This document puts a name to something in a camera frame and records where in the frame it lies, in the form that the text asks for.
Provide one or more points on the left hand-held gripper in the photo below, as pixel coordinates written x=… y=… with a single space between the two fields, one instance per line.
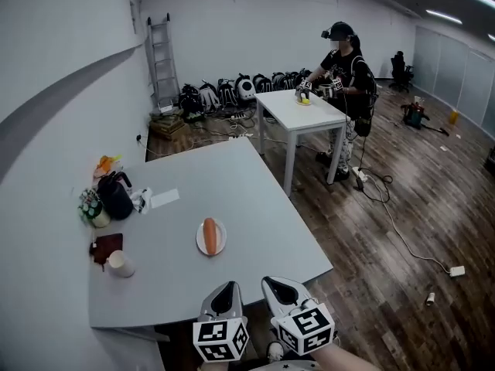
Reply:
x=218 y=336

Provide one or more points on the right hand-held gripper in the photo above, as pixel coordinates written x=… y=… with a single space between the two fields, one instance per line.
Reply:
x=305 y=329

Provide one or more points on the white round plate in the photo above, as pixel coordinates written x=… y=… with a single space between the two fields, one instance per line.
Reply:
x=221 y=242

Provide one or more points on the orange sausage food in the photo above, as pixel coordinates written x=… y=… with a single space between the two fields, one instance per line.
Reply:
x=210 y=235

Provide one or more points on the person's right forearm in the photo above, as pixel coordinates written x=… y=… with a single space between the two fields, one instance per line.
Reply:
x=342 y=361

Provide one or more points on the plate with yellow food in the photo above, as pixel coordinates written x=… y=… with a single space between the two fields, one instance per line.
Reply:
x=304 y=100

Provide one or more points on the person's white shoe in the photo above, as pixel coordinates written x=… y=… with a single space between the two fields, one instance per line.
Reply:
x=275 y=352

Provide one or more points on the person's star print trousers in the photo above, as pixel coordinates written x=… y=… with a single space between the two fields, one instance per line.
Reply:
x=286 y=366

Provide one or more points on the white paper cup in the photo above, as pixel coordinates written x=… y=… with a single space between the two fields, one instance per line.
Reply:
x=120 y=265

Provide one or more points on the white paper sheet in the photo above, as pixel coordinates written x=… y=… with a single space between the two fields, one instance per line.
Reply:
x=165 y=198

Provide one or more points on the crumpled white packet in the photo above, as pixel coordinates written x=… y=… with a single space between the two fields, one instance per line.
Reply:
x=141 y=200

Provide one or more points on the white power strip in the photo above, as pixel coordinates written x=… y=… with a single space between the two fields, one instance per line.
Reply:
x=359 y=173
x=240 y=135

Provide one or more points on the small cup on floor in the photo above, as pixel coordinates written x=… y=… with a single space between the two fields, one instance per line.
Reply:
x=430 y=299

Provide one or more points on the black kettle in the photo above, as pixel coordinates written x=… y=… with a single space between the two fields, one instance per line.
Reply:
x=116 y=201

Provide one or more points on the white power adapter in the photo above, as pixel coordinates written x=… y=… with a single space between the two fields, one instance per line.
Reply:
x=457 y=271

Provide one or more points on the orange yellow plastic bag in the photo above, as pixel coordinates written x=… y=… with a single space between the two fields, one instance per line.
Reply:
x=105 y=165

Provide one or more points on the white square table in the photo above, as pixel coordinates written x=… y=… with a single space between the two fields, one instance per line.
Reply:
x=298 y=112

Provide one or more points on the stack of green crates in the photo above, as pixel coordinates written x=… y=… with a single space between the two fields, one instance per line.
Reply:
x=167 y=124

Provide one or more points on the white router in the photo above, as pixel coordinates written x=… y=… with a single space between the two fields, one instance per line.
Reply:
x=166 y=109

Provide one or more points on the row of black backpacks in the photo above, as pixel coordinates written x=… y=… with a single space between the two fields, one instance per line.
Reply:
x=232 y=93

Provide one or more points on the yellow container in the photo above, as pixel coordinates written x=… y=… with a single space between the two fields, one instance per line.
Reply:
x=454 y=116

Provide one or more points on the grey metal ladder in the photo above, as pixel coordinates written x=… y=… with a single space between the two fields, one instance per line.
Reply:
x=162 y=60

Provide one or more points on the black office chair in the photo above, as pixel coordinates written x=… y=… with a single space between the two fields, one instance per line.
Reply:
x=400 y=72

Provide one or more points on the black wall plug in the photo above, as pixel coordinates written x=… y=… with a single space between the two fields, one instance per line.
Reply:
x=139 y=138

